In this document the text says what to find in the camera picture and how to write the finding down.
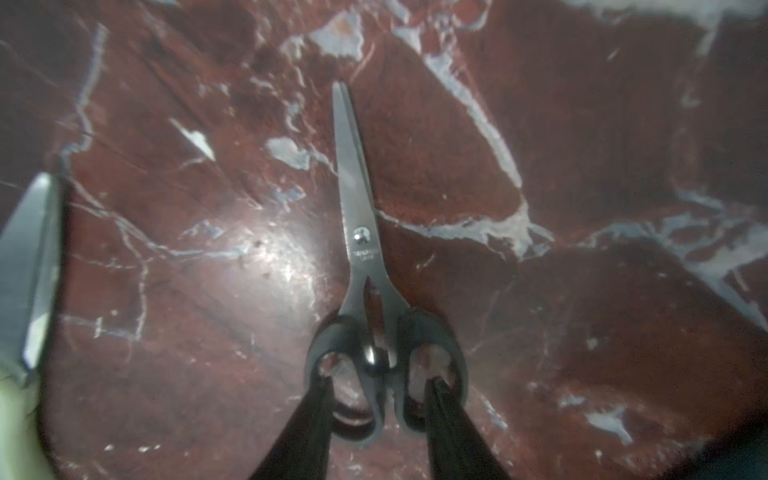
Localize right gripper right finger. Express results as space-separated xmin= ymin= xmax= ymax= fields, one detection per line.
xmin=424 ymin=377 xmax=510 ymax=480

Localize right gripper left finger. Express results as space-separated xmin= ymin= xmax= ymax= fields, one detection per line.
xmin=250 ymin=376 xmax=335 ymax=480

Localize black handled scissors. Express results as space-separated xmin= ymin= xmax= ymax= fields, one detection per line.
xmin=305 ymin=81 xmax=469 ymax=445

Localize cream handled kitchen scissors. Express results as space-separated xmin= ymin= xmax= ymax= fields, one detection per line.
xmin=1 ymin=173 xmax=63 ymax=479

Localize teal plastic storage box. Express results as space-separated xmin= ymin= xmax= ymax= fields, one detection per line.
xmin=660 ymin=414 xmax=767 ymax=480

